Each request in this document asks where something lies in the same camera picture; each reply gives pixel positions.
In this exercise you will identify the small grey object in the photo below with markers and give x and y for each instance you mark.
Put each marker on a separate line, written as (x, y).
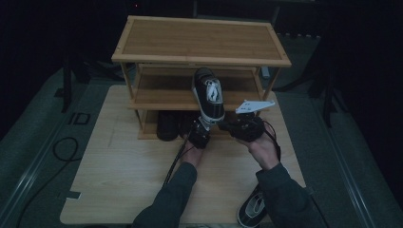
(265, 73)

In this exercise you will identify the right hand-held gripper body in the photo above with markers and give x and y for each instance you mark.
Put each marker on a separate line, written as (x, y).
(248, 128)

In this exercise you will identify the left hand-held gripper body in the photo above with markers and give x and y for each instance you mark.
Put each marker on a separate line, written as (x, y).
(199, 137)

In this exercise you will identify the person's left hand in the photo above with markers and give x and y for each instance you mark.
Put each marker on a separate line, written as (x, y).
(193, 155)

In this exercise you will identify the black white canvas sneaker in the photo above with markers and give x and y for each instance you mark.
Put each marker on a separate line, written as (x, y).
(252, 209)
(214, 109)

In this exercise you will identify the person's right hand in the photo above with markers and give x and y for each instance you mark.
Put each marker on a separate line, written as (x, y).
(264, 152)

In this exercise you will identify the black metal stand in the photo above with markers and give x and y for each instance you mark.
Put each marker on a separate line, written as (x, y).
(327, 101)
(66, 88)

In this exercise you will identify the wooden shoe rack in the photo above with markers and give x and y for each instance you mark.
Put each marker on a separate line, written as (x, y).
(202, 38)

